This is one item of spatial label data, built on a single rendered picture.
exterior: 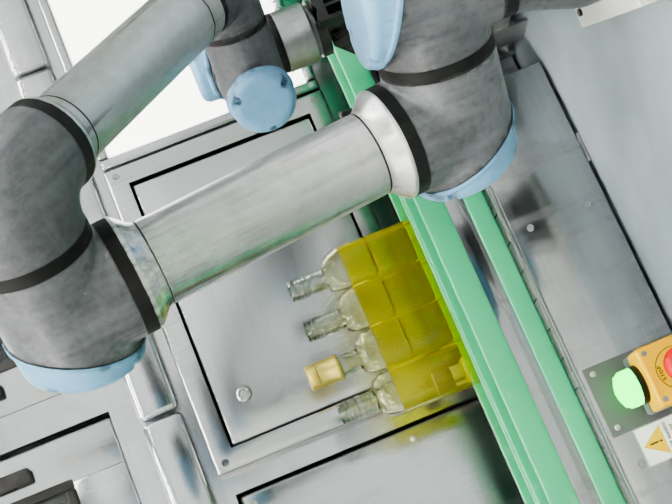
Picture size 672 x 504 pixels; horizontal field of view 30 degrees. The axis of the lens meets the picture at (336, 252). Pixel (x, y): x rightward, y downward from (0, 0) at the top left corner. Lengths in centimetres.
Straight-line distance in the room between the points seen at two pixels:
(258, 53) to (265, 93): 4
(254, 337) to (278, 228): 60
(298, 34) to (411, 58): 35
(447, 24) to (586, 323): 48
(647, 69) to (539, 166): 29
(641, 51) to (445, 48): 22
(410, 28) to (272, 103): 28
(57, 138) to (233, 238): 18
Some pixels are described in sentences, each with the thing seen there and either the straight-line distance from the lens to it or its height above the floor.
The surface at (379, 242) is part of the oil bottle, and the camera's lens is 162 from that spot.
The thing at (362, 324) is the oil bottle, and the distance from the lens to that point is 160.
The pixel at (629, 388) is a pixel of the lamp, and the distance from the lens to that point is 143.
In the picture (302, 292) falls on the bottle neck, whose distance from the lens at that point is 162.
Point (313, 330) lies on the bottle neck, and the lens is 161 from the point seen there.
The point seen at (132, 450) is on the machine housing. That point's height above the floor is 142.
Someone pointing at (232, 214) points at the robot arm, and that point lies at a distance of 115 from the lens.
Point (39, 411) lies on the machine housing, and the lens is 181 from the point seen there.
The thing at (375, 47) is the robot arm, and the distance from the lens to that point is 115.
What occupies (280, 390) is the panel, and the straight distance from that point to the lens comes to 174.
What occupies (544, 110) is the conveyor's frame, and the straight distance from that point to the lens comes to 156.
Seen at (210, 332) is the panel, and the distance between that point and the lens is 176.
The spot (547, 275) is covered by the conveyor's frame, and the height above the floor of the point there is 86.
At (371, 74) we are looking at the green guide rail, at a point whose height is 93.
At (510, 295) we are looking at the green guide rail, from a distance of 150.
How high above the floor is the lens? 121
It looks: 5 degrees down
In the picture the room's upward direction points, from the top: 112 degrees counter-clockwise
